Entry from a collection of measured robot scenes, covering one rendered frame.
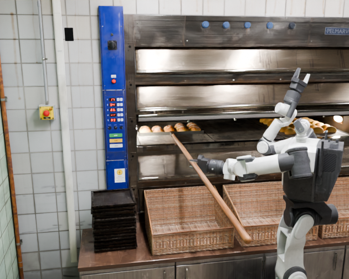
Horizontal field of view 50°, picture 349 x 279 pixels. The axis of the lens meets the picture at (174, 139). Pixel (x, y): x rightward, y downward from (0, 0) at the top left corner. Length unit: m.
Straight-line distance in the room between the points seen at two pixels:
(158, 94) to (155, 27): 0.47
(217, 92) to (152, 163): 0.71
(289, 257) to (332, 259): 0.72
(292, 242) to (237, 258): 0.55
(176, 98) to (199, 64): 0.29
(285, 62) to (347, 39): 0.53
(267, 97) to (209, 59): 0.54
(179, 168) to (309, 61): 1.26
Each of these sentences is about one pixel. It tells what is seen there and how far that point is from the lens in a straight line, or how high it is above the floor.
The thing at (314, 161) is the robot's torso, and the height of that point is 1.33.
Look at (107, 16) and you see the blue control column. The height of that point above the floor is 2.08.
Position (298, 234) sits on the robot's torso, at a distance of 2.20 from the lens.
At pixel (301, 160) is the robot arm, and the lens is 1.88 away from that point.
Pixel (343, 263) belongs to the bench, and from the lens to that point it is 3.03.
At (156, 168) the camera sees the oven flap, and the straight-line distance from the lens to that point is 2.83.
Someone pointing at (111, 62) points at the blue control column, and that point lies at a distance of 2.64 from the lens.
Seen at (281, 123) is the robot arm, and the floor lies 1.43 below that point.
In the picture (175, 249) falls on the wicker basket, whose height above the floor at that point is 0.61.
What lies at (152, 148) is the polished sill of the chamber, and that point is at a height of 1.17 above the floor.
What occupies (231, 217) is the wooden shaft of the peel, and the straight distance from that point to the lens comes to 1.62.
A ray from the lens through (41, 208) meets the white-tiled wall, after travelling 2.94.
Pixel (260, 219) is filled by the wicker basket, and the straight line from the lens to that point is 3.05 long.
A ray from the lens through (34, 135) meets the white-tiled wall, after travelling 2.78.
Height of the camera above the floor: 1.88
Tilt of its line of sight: 14 degrees down
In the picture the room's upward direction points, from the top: straight up
